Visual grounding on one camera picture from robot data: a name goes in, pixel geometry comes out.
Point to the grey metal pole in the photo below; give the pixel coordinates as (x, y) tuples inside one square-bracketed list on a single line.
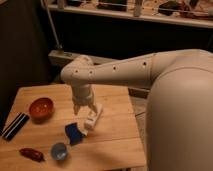
[(58, 45)]

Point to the orange-red ceramic bowl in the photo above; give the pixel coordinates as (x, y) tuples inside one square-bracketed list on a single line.
[(41, 109)]

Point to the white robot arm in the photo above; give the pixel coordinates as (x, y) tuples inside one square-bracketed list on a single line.
[(179, 121)]

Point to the white lower shelf beam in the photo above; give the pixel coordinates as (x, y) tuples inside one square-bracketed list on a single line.
[(61, 59)]

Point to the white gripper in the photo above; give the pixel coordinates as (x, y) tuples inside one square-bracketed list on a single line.
[(83, 96)]

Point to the white power strip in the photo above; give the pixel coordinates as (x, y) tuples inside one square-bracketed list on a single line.
[(92, 118)]

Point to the small blue ceramic cup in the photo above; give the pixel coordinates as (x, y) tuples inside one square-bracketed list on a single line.
[(59, 151)]

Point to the white upper shelf board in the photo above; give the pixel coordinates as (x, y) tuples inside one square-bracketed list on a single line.
[(126, 15)]

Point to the dark blue cloth piece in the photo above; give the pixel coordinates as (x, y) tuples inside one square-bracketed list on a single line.
[(73, 133)]

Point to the dark red chili toy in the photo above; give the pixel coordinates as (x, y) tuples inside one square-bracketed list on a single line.
[(32, 154)]

